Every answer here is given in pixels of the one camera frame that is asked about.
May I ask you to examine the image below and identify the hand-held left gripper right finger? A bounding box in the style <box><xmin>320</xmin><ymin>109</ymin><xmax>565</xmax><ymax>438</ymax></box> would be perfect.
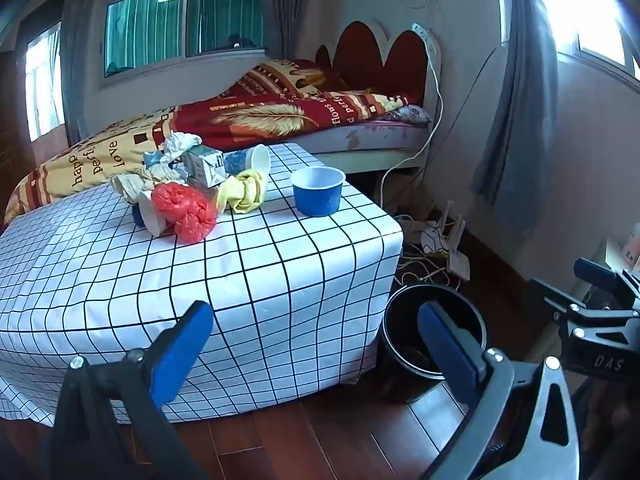
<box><xmin>417</xmin><ymin>301</ymin><xmax>581</xmax><ymax>480</ymax></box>

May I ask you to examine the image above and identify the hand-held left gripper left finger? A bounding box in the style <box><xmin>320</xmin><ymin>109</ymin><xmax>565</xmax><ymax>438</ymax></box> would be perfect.
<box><xmin>42</xmin><ymin>301</ymin><xmax>216</xmax><ymax>480</ymax></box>

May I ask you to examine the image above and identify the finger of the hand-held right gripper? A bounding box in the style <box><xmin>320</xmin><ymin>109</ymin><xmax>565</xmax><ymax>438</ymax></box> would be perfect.
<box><xmin>573</xmin><ymin>258</ymin><xmax>640</xmax><ymax>306</ymax></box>
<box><xmin>544</xmin><ymin>294</ymin><xmax>640</xmax><ymax>341</ymax></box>

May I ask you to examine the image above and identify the black trash bin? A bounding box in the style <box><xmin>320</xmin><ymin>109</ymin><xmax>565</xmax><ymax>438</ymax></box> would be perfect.
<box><xmin>381</xmin><ymin>284</ymin><xmax>488</xmax><ymax>380</ymax></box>

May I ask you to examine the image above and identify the red plastic bag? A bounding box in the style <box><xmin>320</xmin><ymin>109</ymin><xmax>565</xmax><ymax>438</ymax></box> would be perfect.
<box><xmin>151</xmin><ymin>182</ymin><xmax>218</xmax><ymax>244</ymax></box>

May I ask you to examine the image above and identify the yellow cloth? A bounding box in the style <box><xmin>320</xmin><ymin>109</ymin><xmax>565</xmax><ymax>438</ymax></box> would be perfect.
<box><xmin>218</xmin><ymin>169</ymin><xmax>268</xmax><ymax>214</ymax></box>

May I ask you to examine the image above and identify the beige paper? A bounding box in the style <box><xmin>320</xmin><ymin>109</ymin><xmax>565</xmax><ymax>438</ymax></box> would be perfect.
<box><xmin>111</xmin><ymin>165</ymin><xmax>188</xmax><ymax>206</ymax></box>

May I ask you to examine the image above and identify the green white carton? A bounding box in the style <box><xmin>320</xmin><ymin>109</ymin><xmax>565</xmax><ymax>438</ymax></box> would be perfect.
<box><xmin>181</xmin><ymin>144</ymin><xmax>228</xmax><ymax>188</ymax></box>

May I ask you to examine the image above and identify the blue paper bowl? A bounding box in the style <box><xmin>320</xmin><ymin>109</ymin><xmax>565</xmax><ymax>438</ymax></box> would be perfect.
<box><xmin>291</xmin><ymin>166</ymin><xmax>347</xmax><ymax>218</ymax></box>

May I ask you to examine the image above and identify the blue patterned paper cup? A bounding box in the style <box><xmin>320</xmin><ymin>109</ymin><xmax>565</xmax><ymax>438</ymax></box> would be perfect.
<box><xmin>223</xmin><ymin>144</ymin><xmax>272</xmax><ymax>181</ymax></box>

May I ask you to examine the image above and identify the white tissue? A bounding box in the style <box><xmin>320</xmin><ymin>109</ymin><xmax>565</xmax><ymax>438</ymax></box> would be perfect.
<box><xmin>162</xmin><ymin>131</ymin><xmax>203</xmax><ymax>158</ymax></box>

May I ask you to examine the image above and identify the white router with antennas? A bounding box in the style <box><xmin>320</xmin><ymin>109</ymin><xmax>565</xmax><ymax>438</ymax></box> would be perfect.
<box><xmin>447</xmin><ymin>200</ymin><xmax>472</xmax><ymax>281</ymax></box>

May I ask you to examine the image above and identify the white checked tablecloth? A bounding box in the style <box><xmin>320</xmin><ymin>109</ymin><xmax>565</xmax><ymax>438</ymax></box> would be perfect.
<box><xmin>0</xmin><ymin>142</ymin><xmax>403</xmax><ymax>428</ymax></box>

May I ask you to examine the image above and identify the white modem box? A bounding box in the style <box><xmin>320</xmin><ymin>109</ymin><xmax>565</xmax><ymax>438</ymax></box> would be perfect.
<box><xmin>420</xmin><ymin>222</ymin><xmax>448</xmax><ymax>256</ymax></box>

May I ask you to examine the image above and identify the blue-grey curtain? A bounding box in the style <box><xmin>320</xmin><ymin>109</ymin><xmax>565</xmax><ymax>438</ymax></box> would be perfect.
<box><xmin>472</xmin><ymin>0</ymin><xmax>561</xmax><ymax>221</ymax></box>

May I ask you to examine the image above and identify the purple sheeted mattress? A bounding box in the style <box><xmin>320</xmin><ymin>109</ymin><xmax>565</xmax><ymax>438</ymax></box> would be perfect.
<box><xmin>295</xmin><ymin>105</ymin><xmax>433</xmax><ymax>153</ymax></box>

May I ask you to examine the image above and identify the floral pillow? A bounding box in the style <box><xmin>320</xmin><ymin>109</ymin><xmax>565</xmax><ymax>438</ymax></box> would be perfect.
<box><xmin>385</xmin><ymin>104</ymin><xmax>432</xmax><ymax>125</ymax></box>

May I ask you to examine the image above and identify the bed with red yellow blanket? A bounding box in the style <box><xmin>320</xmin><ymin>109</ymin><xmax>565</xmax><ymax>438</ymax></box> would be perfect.
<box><xmin>4</xmin><ymin>58</ymin><xmax>426</xmax><ymax>223</ymax></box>

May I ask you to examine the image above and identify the brown wooden door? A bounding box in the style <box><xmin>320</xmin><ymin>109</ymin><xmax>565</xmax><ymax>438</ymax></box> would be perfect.
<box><xmin>0</xmin><ymin>47</ymin><xmax>68</xmax><ymax>221</ymax></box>

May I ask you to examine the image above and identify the wide bright window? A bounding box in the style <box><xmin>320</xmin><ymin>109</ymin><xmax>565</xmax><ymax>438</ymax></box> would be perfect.
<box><xmin>542</xmin><ymin>0</ymin><xmax>640</xmax><ymax>81</ymax></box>

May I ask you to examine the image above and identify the white bed with red headboard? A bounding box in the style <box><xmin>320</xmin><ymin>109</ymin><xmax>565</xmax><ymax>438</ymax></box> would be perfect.
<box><xmin>315</xmin><ymin>20</ymin><xmax>443</xmax><ymax>177</ymax></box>

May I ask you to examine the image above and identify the narrow bright window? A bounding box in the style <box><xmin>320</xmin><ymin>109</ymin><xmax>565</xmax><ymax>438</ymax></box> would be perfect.
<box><xmin>22</xmin><ymin>22</ymin><xmax>66</xmax><ymax>143</ymax></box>

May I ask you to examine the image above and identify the grey curtain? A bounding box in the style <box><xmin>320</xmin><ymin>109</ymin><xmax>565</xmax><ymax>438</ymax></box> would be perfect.
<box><xmin>60</xmin><ymin>0</ymin><xmax>108</xmax><ymax>146</ymax></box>
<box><xmin>260</xmin><ymin>0</ymin><xmax>313</xmax><ymax>61</ymax></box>

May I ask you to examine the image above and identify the green curtain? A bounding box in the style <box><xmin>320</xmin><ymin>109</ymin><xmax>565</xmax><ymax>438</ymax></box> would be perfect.
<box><xmin>107</xmin><ymin>0</ymin><xmax>263</xmax><ymax>73</ymax></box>

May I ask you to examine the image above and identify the large sliding window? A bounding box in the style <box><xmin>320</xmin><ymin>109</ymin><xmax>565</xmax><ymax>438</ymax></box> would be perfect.
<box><xmin>102</xmin><ymin>0</ymin><xmax>267</xmax><ymax>79</ymax></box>

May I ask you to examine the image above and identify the thick white cable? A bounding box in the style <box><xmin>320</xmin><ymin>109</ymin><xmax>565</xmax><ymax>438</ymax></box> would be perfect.
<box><xmin>380</xmin><ymin>45</ymin><xmax>446</xmax><ymax>211</ymax></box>

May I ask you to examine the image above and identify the thin wall cable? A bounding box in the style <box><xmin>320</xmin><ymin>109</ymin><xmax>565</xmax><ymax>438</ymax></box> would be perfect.
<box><xmin>450</xmin><ymin>50</ymin><xmax>506</xmax><ymax>131</ymax></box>

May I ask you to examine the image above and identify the white power strip on cable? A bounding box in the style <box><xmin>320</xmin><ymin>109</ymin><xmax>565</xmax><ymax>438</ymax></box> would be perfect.
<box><xmin>410</xmin><ymin>22</ymin><xmax>436</xmax><ymax>53</ymax></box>

